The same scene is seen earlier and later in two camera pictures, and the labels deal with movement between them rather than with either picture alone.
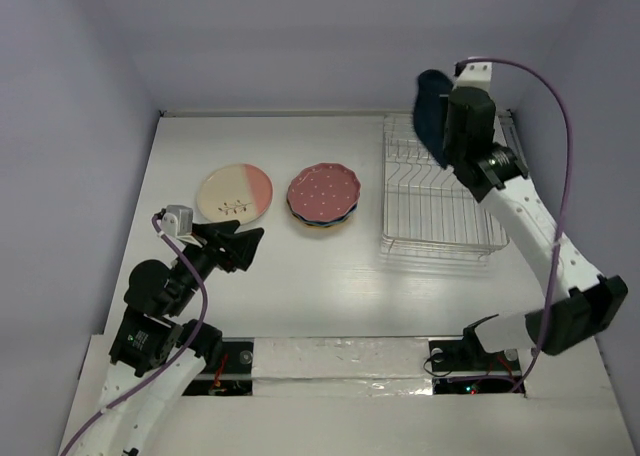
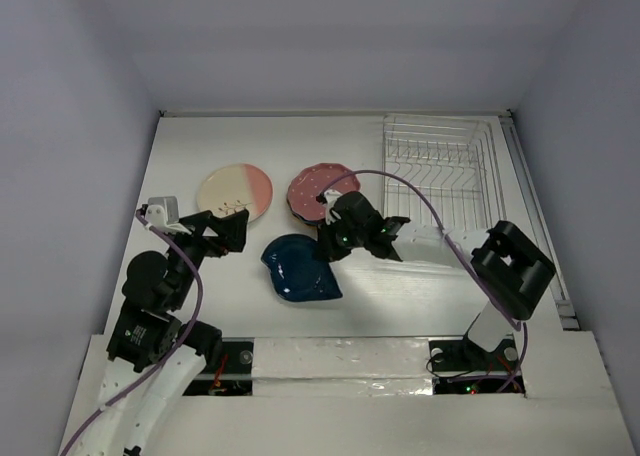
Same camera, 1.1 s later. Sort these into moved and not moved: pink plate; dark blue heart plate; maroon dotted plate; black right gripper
Moved: black right gripper; dark blue heart plate
Not moved: maroon dotted plate; pink plate
